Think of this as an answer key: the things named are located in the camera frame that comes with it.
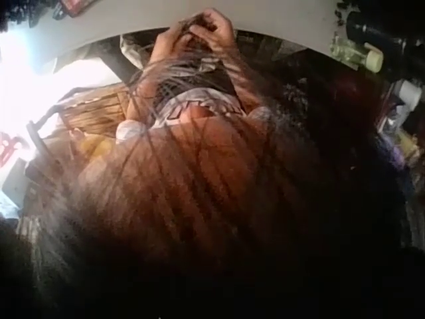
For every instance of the person's right hand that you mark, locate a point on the person's right hand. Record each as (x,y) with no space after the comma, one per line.
(220,30)

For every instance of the person's left hand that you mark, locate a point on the person's left hand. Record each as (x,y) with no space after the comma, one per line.
(167,43)

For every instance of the dark brown hair strand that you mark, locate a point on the dark brown hair strand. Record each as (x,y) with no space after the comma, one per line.
(196,28)

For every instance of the grey crumpled bag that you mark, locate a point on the grey crumpled bag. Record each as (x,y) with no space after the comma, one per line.
(131,50)

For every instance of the red and black packet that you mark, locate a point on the red and black packet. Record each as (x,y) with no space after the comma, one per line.
(71,6)

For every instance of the woven wicker basket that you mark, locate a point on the woven wicker basket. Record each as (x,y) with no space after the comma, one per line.
(96,111)

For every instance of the clear green bottle cream cap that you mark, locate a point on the clear green bottle cream cap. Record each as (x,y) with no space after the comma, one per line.
(360,54)

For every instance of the black bottle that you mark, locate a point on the black bottle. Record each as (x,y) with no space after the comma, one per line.
(378,31)

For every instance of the red printed item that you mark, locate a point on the red printed item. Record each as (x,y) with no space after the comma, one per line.
(9,148)

